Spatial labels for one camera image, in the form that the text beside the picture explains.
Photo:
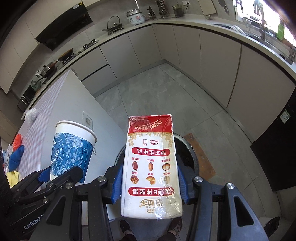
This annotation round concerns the black gas stove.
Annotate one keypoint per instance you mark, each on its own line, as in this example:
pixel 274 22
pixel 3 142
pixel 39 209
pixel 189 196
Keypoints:
pixel 89 44

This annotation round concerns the red plastic bag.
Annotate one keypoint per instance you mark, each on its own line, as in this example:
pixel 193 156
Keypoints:
pixel 17 141

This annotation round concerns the dark glass bottle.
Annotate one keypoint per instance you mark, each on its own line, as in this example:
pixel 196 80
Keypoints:
pixel 151 12

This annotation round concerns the metal utensil holder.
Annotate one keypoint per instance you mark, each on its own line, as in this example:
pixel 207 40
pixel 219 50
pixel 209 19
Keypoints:
pixel 161 9

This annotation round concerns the grey socket plate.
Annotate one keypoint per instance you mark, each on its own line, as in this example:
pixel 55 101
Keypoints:
pixel 87 120

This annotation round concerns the green vase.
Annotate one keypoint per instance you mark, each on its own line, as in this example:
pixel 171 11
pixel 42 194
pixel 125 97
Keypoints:
pixel 35 84

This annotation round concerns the window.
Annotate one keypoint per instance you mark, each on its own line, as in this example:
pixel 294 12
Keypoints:
pixel 277 14

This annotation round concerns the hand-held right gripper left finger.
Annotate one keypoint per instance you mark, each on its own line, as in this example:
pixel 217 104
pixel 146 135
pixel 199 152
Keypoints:
pixel 115 190

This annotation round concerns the white rice cooker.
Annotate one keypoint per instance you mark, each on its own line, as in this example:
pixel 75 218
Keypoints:
pixel 135 16

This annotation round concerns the beige wall cabinets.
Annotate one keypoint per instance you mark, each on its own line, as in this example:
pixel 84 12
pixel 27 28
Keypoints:
pixel 13 58

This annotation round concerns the wooden stool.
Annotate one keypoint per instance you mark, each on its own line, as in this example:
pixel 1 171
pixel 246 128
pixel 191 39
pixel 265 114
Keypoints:
pixel 203 157

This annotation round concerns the white cutting board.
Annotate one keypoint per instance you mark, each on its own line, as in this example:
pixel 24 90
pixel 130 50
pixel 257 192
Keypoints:
pixel 210 7

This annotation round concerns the clear plastic bag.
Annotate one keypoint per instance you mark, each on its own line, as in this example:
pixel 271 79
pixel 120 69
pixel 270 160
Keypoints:
pixel 31 114

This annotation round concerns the black wok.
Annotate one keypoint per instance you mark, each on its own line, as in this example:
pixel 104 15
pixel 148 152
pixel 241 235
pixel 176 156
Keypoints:
pixel 66 55

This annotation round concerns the beige counter cabinets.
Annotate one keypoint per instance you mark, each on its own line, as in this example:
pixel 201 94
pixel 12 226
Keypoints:
pixel 208 69

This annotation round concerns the black chopstick holder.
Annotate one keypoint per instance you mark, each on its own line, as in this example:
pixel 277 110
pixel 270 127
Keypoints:
pixel 179 11

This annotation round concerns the black bucket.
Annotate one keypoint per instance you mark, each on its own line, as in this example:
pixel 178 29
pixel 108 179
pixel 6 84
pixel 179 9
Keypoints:
pixel 187 157

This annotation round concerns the black pot with lid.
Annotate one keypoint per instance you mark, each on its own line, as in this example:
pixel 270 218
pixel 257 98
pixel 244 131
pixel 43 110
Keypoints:
pixel 48 69

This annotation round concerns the black range hood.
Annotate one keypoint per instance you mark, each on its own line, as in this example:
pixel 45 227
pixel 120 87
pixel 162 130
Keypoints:
pixel 64 25

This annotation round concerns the blue cloth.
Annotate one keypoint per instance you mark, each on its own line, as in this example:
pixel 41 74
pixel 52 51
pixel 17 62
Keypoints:
pixel 16 157

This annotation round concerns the chrome kitchen faucet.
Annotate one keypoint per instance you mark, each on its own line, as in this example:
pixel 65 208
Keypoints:
pixel 262 23

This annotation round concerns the red and white milk carton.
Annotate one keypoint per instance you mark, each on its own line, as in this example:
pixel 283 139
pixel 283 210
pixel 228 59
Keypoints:
pixel 150 162

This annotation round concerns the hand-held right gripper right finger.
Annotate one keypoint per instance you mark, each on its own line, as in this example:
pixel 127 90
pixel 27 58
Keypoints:
pixel 185 192

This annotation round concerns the black microwave oven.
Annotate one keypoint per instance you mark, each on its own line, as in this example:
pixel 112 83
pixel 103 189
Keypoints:
pixel 25 98

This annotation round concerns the person's right shoe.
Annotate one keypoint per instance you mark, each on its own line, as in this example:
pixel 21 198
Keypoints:
pixel 175 226

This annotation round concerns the black kettle pot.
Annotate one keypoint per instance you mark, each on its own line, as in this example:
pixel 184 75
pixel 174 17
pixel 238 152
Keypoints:
pixel 113 24

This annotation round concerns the steel sink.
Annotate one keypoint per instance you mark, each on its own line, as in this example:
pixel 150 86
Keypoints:
pixel 254 39

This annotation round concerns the yellow cloth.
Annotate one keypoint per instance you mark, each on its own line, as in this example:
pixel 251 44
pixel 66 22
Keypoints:
pixel 12 178

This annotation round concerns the large blue paper cup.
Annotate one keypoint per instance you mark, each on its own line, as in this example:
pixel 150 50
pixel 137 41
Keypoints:
pixel 69 150

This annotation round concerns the black built-in dishwasher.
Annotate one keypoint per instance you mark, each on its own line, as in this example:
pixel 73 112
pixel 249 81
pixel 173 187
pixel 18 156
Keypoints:
pixel 277 150

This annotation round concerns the green bottle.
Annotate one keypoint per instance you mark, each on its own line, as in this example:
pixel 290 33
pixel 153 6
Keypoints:
pixel 281 31

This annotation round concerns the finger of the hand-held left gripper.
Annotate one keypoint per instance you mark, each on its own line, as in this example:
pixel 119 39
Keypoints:
pixel 67 183
pixel 44 175

